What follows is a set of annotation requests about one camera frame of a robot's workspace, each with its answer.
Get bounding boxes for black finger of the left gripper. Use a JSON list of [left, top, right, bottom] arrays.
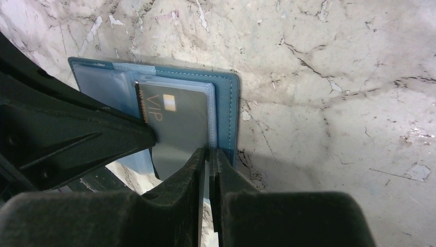
[[1, 36, 156, 191]]

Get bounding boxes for black VIP card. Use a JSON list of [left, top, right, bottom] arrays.
[[135, 80, 216, 180]]

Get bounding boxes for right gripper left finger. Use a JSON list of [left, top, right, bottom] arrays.
[[1, 149, 205, 246]]

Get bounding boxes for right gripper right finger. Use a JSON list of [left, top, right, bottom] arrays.
[[209, 149, 375, 246]]

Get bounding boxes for blue leather card holder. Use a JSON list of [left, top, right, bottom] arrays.
[[68, 57, 240, 166]]

